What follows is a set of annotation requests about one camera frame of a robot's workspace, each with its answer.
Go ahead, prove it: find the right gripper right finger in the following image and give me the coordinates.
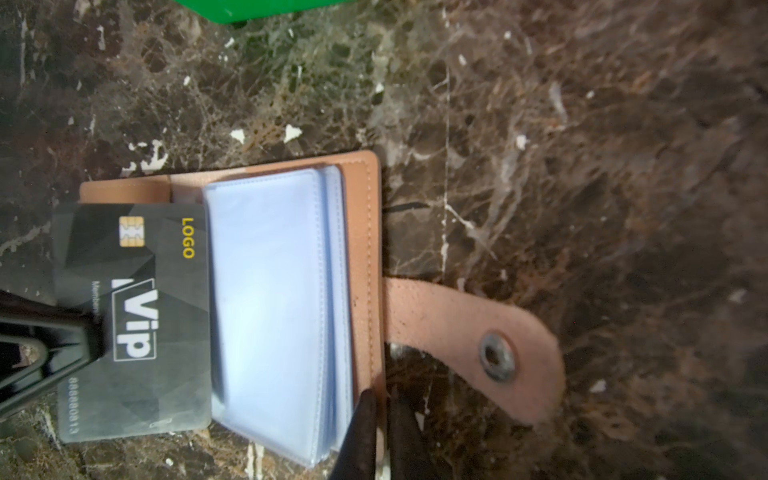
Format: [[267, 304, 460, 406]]
[[388, 390, 440, 480]]

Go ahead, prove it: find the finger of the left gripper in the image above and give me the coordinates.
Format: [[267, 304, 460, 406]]
[[1, 291, 104, 418]]

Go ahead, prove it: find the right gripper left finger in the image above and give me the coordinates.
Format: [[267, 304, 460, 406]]
[[328, 389, 378, 480]]

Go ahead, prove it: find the black VIP credit card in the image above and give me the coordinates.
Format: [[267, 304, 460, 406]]
[[52, 203, 212, 443]]

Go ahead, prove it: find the tan leather card holder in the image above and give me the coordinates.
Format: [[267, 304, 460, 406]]
[[79, 151, 565, 466]]

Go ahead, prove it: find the green plastic tray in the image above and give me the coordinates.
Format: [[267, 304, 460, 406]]
[[176, 0, 348, 24]]

